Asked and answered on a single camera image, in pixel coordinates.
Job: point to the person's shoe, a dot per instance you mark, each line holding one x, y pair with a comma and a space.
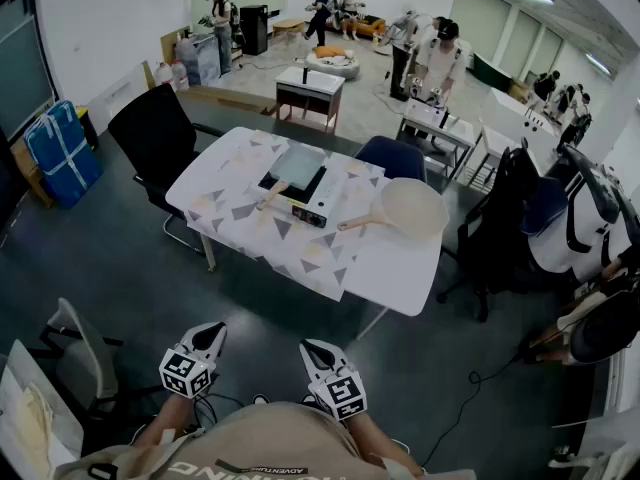
309, 398
260, 399

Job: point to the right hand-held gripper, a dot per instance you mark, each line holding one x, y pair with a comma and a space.
342, 390

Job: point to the triangle patterned tablecloth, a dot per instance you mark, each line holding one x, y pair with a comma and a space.
300, 248

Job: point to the white induction cooker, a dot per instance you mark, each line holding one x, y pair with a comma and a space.
330, 195

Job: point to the blue wrapped package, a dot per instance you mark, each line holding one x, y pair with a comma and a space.
60, 153

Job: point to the person's left forearm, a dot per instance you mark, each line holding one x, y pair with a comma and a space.
165, 418

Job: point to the cardboard box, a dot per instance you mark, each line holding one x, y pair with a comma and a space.
25, 168

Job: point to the white panel board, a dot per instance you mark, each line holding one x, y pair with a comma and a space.
115, 98

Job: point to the white steel frame table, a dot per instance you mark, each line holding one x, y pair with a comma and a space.
495, 143

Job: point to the steel frame sink table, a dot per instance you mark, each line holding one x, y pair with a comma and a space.
457, 130

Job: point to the orange sofa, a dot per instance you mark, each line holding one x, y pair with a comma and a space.
372, 25

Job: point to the dark blue seat cushion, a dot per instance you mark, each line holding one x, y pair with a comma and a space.
545, 205

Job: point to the grey chair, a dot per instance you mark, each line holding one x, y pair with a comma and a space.
85, 353

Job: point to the black gaming chair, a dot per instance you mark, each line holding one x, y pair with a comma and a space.
500, 228

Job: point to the large clear water bottle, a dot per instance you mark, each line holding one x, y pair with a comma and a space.
181, 77
164, 75

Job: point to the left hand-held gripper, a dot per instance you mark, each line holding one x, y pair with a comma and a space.
185, 373

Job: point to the white black massage chair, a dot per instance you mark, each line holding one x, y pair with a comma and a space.
590, 233

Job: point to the round wooden table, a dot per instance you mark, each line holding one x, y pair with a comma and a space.
289, 27

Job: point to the dark blue chair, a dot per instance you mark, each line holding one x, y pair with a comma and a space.
395, 160

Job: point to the black office chair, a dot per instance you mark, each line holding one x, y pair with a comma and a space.
155, 133

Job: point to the white oval table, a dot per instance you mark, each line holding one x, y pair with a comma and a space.
400, 278

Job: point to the person's right shoe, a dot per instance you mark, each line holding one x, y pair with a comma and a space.
309, 398

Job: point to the white bathtub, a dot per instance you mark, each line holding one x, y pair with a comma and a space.
510, 113

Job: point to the plastic covered cabinet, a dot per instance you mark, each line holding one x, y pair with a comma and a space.
205, 60

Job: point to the person's right forearm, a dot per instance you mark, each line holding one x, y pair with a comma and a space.
375, 438

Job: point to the black cabinet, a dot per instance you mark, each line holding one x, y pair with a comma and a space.
254, 30

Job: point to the wooden sink cabinet white top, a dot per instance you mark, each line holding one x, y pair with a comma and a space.
315, 80

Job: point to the beige cloth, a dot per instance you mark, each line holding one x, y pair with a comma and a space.
32, 423

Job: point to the long wooden board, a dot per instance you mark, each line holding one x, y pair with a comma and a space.
225, 99

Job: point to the person's left shoe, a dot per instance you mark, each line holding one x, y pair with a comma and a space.
260, 399

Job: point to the orange cushion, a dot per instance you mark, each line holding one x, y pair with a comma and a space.
330, 52

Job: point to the yellow black box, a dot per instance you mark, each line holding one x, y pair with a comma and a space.
86, 128

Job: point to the person's beige printed t-shirt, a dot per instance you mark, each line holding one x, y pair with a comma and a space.
270, 443

